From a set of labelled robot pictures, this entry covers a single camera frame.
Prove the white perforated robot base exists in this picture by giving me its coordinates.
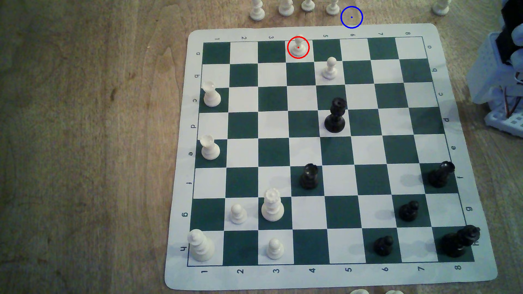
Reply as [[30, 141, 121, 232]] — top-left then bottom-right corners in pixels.
[[484, 96, 523, 138]]

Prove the white rook chess piece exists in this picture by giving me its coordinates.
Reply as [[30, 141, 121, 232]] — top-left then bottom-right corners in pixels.
[[203, 80, 221, 108], [199, 135, 221, 161]]

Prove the black rook chess piece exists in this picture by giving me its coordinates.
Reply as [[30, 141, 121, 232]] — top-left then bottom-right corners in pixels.
[[300, 163, 320, 189]]

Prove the white queen chess piece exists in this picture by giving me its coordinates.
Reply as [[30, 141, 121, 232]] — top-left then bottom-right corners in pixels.
[[261, 188, 285, 222]]

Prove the black queen chess piece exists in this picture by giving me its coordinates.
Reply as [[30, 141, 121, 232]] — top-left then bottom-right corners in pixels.
[[324, 97, 347, 133]]

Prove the white bishop chess piece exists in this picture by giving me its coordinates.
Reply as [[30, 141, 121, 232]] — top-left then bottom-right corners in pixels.
[[187, 229, 215, 262]]

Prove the green white chess mat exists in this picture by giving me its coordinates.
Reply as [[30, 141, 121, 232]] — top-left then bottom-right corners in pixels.
[[164, 23, 498, 291]]

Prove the black bishop chess piece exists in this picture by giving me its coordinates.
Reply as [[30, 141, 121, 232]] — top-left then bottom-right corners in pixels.
[[428, 161, 455, 188]]

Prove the black king chess piece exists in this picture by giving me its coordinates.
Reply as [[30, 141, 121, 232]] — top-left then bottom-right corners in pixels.
[[440, 225, 481, 258]]

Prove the small black pawn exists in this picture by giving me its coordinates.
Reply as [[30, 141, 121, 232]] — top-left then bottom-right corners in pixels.
[[374, 235, 394, 257], [399, 200, 419, 222]]

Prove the red robot cable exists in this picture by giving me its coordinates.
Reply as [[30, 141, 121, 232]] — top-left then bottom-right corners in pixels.
[[503, 71, 523, 119]]

